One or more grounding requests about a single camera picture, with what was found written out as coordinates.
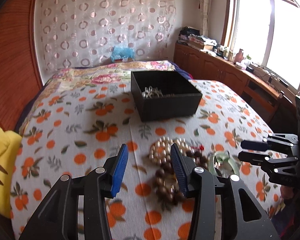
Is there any brown bottle on counter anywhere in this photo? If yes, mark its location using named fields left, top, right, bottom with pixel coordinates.
left=234, top=49, right=244, bottom=64

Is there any black square storage box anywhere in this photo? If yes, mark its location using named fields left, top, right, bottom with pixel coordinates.
left=130, top=70, right=202, bottom=122

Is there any circle pattern sheer curtain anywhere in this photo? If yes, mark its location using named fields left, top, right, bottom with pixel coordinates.
left=36, top=0, right=176, bottom=73

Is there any window with wooden frame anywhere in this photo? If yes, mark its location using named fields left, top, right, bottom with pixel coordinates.
left=227, top=0, right=300, bottom=95

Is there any wooden cabinet counter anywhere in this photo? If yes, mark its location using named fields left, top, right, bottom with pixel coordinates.
left=173, top=43, right=297, bottom=132

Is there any pile of clothes and books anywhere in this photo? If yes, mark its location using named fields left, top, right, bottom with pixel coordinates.
left=177, top=27, right=217, bottom=50

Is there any blue plastic bag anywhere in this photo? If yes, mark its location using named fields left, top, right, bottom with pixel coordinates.
left=110, top=46, right=135, bottom=63

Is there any yellow plush toy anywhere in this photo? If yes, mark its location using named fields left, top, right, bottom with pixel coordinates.
left=0, top=128, right=22, bottom=218

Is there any white pearl necklace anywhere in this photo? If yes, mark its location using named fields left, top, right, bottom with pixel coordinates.
left=148, top=137, right=195, bottom=165

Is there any brown wooden bead bracelet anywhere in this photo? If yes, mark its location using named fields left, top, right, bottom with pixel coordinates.
left=152, top=149, right=208, bottom=205

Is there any green jade pendant necklace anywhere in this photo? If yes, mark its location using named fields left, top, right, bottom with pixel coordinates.
left=207, top=150, right=241, bottom=178

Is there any right hand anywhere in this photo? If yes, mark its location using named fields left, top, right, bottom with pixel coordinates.
left=280, top=185, right=300, bottom=200

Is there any orange print bed sheet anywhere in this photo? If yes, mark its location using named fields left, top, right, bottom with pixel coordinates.
left=11, top=81, right=270, bottom=239

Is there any wooden wardrobe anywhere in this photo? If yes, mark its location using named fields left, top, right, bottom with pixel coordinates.
left=0, top=0, right=43, bottom=130

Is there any floral quilt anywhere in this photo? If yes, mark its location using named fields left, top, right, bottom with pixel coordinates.
left=47, top=60, right=175, bottom=89

